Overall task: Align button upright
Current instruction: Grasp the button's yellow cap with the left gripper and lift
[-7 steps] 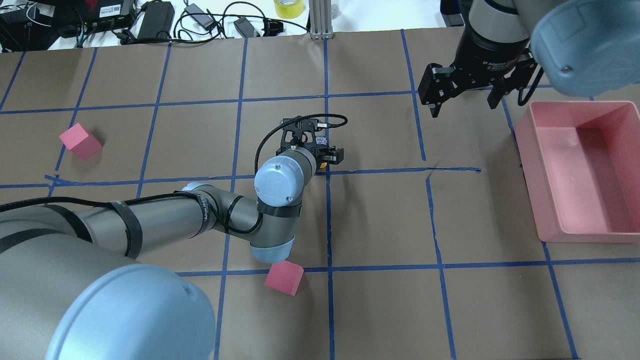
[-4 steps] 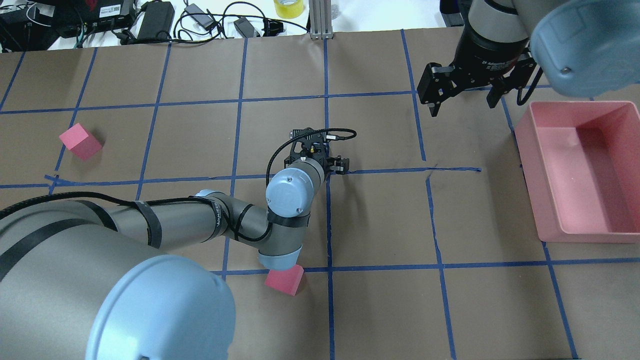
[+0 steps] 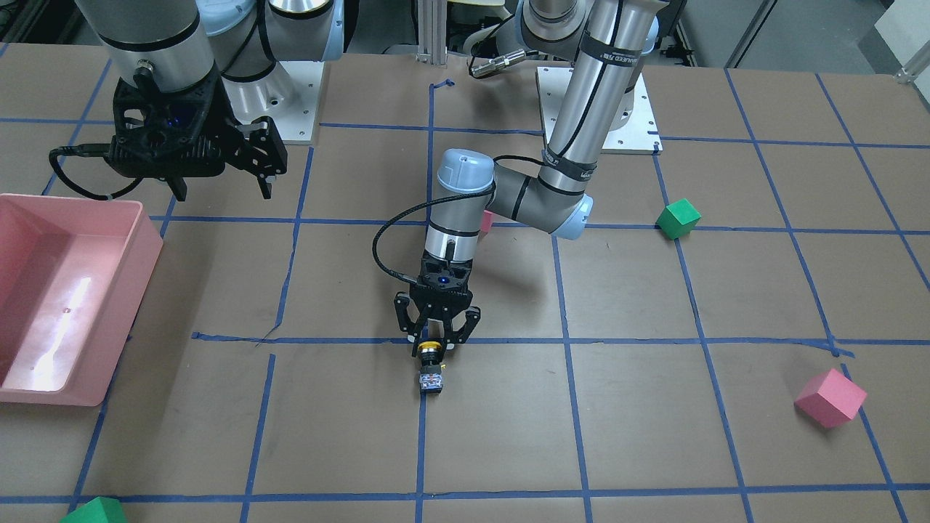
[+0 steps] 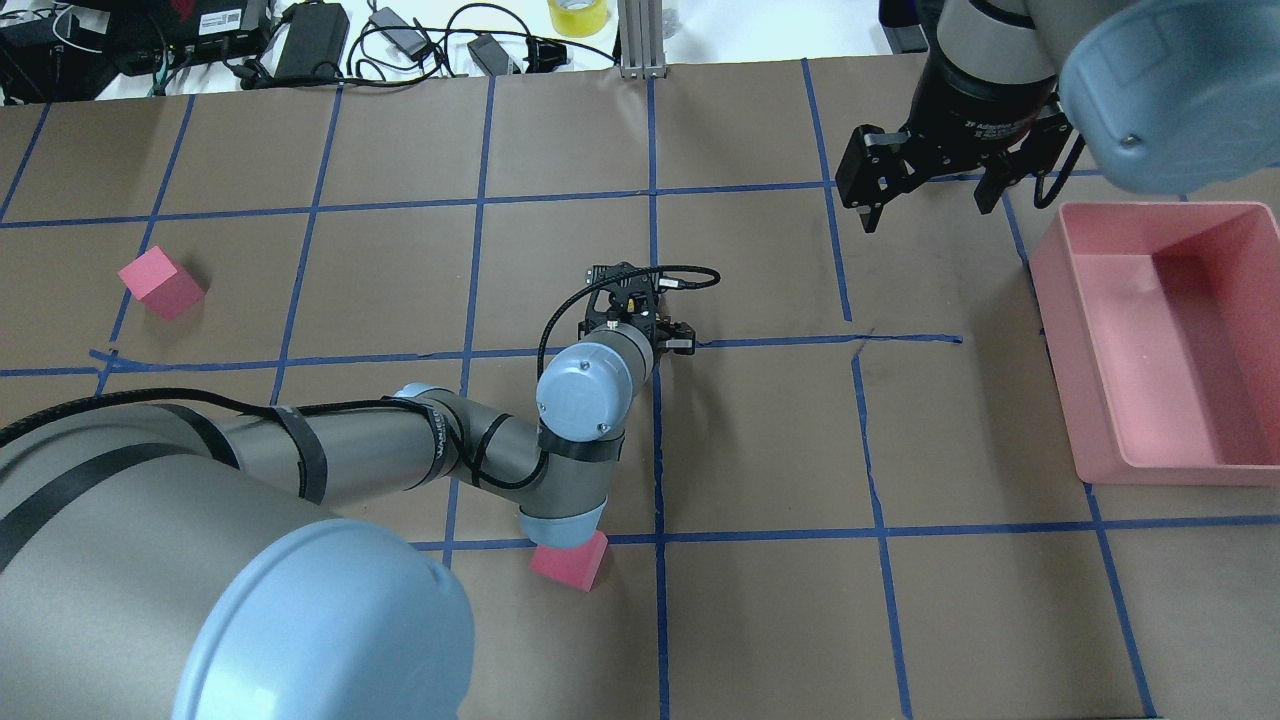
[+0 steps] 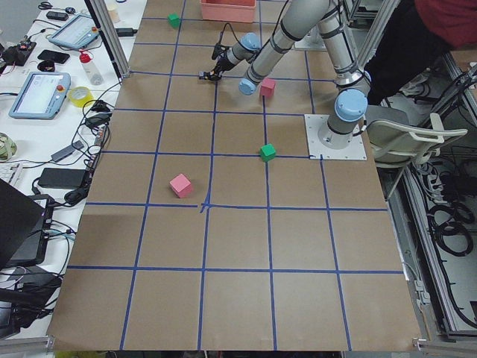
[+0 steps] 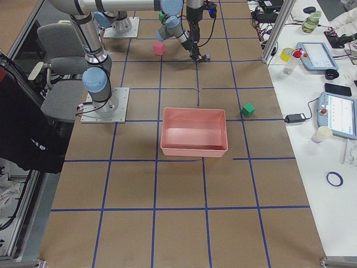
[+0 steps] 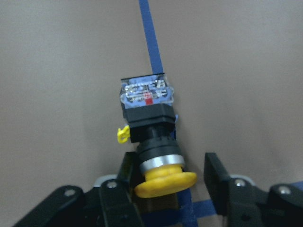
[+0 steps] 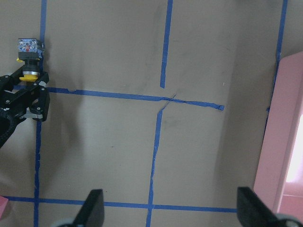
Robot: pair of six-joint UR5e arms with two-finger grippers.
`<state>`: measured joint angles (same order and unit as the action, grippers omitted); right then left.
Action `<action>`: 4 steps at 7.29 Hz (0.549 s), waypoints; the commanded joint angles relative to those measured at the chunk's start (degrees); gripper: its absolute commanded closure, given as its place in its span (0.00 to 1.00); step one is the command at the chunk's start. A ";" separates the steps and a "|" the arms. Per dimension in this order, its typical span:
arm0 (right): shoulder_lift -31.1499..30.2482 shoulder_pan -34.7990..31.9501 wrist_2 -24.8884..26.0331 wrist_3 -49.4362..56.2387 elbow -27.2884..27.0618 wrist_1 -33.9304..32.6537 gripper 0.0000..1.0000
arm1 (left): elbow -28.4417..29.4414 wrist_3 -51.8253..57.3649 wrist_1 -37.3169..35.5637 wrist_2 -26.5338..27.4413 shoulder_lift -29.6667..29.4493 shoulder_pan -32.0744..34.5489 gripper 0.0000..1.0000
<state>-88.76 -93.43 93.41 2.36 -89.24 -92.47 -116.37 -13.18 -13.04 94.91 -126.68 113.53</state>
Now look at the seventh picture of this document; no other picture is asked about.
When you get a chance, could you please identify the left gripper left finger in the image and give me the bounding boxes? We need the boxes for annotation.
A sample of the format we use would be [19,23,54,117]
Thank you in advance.
[98,152,144,227]

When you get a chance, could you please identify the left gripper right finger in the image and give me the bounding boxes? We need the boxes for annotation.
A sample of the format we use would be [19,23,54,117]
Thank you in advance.
[204,152,267,227]

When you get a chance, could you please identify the yellow push button switch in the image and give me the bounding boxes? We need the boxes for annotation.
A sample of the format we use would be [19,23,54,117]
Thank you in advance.
[117,73,197,198]

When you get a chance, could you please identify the brown paper table cover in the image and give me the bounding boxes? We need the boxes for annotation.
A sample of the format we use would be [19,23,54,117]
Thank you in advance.
[0,0,303,227]

